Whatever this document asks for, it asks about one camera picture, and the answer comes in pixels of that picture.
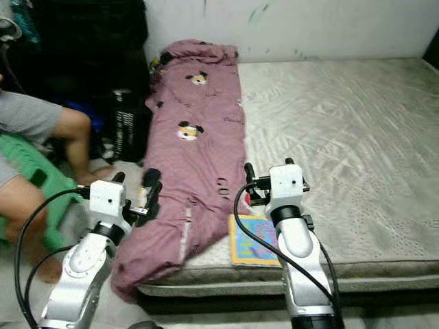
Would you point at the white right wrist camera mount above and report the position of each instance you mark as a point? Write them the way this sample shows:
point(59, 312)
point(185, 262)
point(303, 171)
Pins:
point(288, 184)

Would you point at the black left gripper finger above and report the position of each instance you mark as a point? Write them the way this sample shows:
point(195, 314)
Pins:
point(118, 178)
point(155, 197)

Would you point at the dark tufted headboard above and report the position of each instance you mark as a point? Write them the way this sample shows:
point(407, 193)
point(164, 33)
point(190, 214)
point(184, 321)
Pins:
point(433, 48)

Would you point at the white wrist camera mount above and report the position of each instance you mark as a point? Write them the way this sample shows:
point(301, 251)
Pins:
point(106, 199)
point(288, 184)

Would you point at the white quilted mattress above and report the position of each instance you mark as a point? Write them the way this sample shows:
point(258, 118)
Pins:
point(336, 123)

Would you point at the mauve cartoon print blanket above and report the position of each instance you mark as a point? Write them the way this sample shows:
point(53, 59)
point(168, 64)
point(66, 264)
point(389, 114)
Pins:
point(192, 157)

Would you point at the green plastic stool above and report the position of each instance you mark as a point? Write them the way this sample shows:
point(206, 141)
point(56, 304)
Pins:
point(41, 178)

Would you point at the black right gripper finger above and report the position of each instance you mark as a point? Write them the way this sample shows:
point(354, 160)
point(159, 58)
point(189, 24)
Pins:
point(250, 175)
point(288, 162)

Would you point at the colourful children's book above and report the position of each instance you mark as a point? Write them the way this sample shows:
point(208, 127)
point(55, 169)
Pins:
point(250, 243)

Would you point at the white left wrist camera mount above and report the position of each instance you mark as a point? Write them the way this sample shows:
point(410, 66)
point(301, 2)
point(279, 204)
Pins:
point(106, 199)

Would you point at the silver robot left leg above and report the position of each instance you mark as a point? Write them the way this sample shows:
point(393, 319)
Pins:
point(144, 325)

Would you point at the dark bed frame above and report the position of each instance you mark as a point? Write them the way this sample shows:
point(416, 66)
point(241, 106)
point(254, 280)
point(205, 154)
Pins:
point(212, 305)

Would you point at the black bag white lettering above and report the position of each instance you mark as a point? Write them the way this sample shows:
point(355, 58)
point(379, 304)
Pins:
point(127, 127)

